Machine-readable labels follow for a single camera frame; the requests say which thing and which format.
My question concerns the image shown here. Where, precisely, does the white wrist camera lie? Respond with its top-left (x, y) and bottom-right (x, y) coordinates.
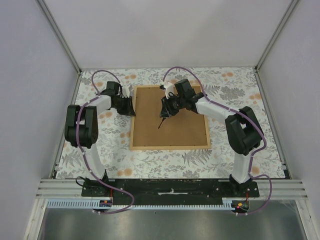
top-left (120, 86), bottom-right (130, 98)
top-left (159, 81), bottom-right (174, 99)

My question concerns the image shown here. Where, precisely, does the red black screwdriver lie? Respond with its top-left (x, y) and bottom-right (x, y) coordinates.
top-left (157, 117), bottom-right (166, 129)

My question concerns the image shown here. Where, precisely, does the aluminium corner post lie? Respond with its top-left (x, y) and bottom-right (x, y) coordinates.
top-left (254, 0), bottom-right (301, 71)
top-left (36, 0), bottom-right (83, 74)

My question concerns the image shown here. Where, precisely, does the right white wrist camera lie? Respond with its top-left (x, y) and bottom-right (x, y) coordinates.
top-left (159, 81), bottom-right (174, 99)

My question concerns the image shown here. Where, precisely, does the right aluminium corner post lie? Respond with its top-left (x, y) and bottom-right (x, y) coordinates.
top-left (254, 0), bottom-right (301, 71)

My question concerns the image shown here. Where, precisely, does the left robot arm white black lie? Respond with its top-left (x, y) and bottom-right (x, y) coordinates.
top-left (64, 81), bottom-right (136, 197)

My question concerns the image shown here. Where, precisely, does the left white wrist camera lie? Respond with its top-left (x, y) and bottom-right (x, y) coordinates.
top-left (120, 86), bottom-right (130, 98)

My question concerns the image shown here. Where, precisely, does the floral patterned table mat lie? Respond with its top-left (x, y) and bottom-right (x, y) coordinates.
top-left (55, 66), bottom-right (286, 180)

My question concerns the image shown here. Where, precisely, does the wooden picture frame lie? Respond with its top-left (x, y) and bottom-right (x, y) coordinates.
top-left (129, 85), bottom-right (212, 151)

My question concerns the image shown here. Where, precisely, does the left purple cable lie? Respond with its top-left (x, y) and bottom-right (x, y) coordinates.
top-left (76, 69), bottom-right (137, 216)

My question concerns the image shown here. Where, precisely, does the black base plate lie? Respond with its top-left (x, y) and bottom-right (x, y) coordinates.
top-left (78, 178), bottom-right (260, 206)

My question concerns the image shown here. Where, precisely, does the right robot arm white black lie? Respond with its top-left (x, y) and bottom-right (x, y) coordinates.
top-left (159, 79), bottom-right (265, 197)

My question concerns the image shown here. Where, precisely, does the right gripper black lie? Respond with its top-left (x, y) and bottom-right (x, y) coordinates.
top-left (160, 93), bottom-right (185, 119)

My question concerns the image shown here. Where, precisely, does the white slotted cable duct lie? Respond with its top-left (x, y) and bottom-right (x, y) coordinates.
top-left (46, 198), bottom-right (236, 211)

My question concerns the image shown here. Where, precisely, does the left aluminium corner post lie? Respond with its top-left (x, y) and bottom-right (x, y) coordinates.
top-left (36, 0), bottom-right (83, 74)

